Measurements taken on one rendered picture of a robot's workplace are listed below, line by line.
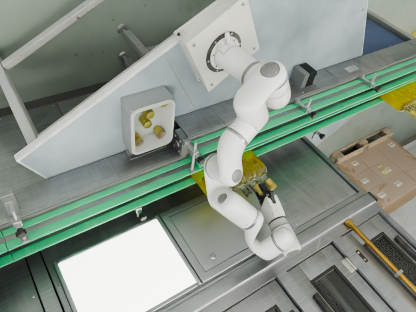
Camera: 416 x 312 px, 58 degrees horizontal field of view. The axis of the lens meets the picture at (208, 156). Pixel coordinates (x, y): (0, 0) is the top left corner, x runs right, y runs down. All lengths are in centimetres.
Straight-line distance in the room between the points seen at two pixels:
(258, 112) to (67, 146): 69
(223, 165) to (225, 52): 41
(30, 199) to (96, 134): 32
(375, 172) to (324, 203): 372
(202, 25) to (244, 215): 63
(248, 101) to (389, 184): 450
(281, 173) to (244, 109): 83
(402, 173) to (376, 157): 38
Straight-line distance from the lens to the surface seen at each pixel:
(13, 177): 181
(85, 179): 147
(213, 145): 149
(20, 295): 153
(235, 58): 130
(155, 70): 137
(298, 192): 183
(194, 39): 127
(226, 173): 111
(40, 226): 141
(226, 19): 133
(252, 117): 112
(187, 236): 154
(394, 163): 583
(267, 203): 149
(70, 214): 141
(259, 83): 112
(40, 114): 208
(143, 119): 142
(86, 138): 143
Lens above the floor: 173
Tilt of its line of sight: 31 degrees down
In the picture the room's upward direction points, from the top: 141 degrees clockwise
